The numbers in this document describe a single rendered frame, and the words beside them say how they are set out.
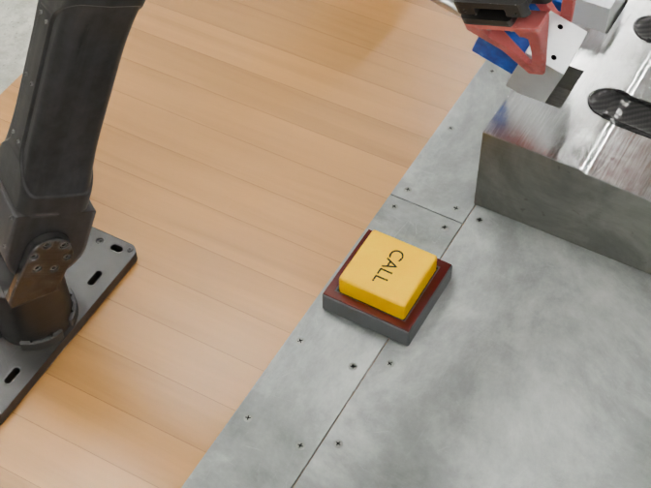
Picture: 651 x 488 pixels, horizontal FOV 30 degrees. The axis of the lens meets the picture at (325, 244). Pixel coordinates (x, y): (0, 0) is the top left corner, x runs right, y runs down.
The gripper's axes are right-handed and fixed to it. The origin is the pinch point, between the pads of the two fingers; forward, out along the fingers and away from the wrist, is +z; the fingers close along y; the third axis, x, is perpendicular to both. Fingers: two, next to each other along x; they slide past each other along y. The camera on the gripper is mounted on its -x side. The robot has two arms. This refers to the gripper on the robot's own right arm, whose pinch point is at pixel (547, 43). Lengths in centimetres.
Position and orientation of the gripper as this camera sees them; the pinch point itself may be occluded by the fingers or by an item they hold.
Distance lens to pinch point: 103.0
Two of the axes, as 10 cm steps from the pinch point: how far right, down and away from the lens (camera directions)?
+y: 4.9, -7.7, 4.1
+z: 4.0, 6.1, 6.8
